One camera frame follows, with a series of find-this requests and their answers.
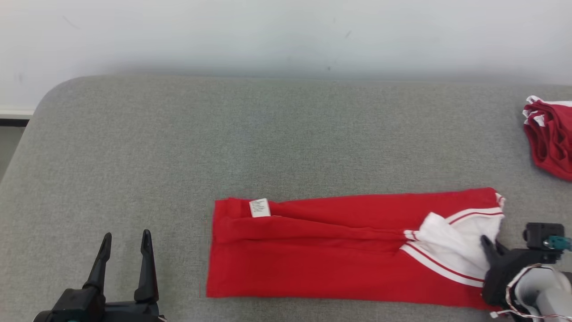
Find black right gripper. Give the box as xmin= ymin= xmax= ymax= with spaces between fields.
xmin=480 ymin=235 xmax=564 ymax=309

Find red Bulls 23 jersey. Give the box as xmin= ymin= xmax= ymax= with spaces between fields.
xmin=206 ymin=188 xmax=506 ymax=311

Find red shorts with white trim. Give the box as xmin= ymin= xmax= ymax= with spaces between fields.
xmin=522 ymin=95 xmax=572 ymax=182

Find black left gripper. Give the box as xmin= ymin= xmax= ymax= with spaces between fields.
xmin=34 ymin=229 xmax=167 ymax=322

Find teal right camera connector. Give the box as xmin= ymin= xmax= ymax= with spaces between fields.
xmin=543 ymin=236 xmax=572 ymax=251

